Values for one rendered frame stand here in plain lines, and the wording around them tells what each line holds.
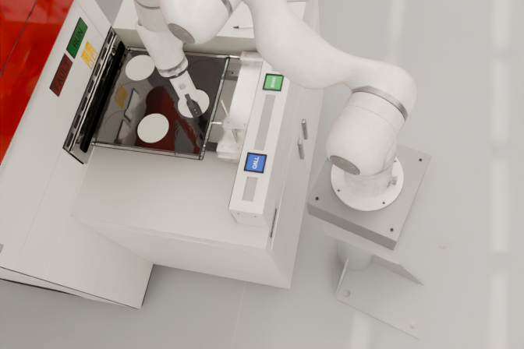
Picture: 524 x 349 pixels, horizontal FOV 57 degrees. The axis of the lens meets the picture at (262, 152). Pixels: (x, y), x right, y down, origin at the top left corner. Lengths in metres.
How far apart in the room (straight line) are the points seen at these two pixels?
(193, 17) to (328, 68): 0.26
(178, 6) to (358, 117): 0.38
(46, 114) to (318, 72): 0.83
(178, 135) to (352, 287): 1.07
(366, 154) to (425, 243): 1.36
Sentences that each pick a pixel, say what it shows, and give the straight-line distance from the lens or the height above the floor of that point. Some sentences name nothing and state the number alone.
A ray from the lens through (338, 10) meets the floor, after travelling 2.83.
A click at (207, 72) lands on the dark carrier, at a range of 1.57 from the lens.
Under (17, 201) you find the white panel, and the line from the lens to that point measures 1.41.
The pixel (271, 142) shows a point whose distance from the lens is 1.33.
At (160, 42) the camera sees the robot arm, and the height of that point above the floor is 1.21.
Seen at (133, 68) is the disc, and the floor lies 0.90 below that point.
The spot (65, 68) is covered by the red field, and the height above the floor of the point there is 1.10.
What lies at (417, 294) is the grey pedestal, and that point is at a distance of 2.18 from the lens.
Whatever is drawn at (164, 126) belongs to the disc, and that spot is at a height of 0.90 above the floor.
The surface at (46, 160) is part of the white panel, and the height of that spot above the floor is 1.02.
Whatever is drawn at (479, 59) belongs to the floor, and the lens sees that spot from 2.70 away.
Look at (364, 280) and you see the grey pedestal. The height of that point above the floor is 0.02.
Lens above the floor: 2.15
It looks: 64 degrees down
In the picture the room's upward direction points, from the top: 20 degrees counter-clockwise
